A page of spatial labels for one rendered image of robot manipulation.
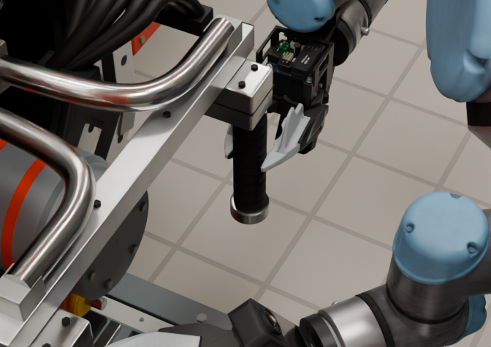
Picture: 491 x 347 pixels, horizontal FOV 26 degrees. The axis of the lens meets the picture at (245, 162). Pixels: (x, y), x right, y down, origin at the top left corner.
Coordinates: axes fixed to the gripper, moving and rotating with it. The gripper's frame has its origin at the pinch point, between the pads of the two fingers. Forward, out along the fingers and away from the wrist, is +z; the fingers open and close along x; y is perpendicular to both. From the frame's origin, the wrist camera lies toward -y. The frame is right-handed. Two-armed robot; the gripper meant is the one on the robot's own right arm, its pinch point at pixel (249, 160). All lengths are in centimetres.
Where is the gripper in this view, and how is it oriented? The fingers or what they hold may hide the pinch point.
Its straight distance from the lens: 113.7
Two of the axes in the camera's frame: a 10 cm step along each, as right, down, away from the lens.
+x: 9.0, 3.2, -3.1
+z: -4.4, 6.5, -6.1
